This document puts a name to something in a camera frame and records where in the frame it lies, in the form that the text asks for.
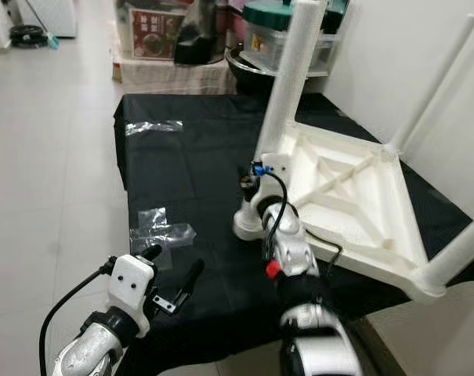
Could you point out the orange lid storage box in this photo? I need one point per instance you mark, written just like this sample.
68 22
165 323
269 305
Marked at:
150 31

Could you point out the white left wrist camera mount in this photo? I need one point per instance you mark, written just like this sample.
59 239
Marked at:
133 282

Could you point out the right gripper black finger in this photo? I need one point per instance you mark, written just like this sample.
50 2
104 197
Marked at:
248 184

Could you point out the brown cloth covered bench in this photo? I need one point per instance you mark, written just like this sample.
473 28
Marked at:
174 78

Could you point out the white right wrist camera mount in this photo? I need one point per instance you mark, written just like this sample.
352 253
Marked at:
272 171

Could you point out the pink plastic container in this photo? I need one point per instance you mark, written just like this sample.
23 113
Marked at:
235 19

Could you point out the small red object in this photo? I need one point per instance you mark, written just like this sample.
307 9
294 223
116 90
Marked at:
116 70

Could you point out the black bag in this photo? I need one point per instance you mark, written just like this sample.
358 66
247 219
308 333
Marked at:
201 39

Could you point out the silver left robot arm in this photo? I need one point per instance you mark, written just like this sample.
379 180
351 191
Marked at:
92 352

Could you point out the white floor appliance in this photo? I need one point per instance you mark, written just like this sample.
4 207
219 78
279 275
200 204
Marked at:
56 16

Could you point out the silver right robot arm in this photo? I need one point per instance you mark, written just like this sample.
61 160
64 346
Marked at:
295 258

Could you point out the small black floor object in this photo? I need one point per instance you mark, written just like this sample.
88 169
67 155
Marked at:
27 35

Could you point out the teal head floor mop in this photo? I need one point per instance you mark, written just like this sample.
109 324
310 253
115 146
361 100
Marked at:
47 31

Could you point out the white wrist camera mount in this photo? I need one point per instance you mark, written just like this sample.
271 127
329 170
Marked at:
272 171
133 282

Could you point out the green pot lid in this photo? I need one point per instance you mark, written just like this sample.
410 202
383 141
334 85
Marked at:
268 14

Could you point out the clear plastic container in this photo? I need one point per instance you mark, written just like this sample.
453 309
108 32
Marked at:
268 48

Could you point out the white plastic table top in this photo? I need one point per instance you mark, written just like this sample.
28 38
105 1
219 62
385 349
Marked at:
362 204

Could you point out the black wok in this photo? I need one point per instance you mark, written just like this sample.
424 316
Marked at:
240 74

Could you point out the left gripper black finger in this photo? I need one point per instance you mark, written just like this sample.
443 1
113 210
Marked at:
150 252
192 280

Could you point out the clear plastic wrapper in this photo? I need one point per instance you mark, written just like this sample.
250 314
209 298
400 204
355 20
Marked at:
154 126
162 231

